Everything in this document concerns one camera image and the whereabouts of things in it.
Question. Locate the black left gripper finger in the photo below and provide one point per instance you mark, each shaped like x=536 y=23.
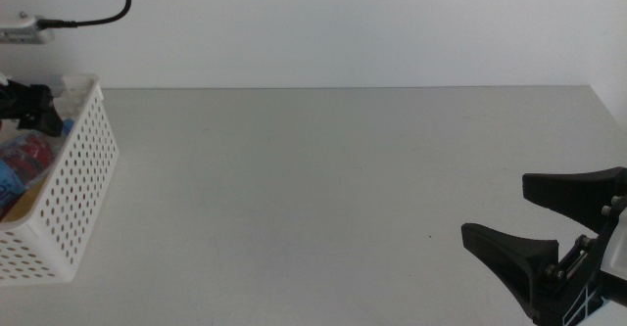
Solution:
x=41 y=110

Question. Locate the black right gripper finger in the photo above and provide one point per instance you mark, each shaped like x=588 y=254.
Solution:
x=514 y=262
x=573 y=194

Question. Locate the clear water bottle blue cap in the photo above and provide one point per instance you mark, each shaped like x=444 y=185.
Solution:
x=10 y=186

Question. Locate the white perforated plastic basket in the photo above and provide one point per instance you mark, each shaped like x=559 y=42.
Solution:
x=83 y=179

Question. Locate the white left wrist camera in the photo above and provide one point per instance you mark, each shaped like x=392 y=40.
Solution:
x=19 y=30

